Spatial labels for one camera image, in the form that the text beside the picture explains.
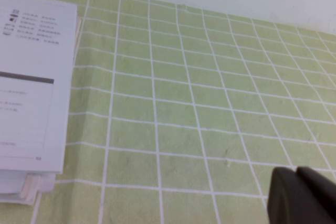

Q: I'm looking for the white product manual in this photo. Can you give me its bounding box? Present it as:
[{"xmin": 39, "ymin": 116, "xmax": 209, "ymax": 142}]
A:
[{"xmin": 0, "ymin": 0, "xmax": 82, "ymax": 206}]

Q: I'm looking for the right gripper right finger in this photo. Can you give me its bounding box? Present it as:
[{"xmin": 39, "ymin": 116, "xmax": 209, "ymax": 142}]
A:
[{"xmin": 296, "ymin": 166, "xmax": 336, "ymax": 224}]

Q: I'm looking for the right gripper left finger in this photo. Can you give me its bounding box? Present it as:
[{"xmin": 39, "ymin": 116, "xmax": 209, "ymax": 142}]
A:
[{"xmin": 267, "ymin": 166, "xmax": 332, "ymax": 224}]

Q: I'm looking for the green white checked tablecloth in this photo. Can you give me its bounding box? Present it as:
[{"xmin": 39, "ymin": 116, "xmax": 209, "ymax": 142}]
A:
[{"xmin": 0, "ymin": 0, "xmax": 336, "ymax": 224}]

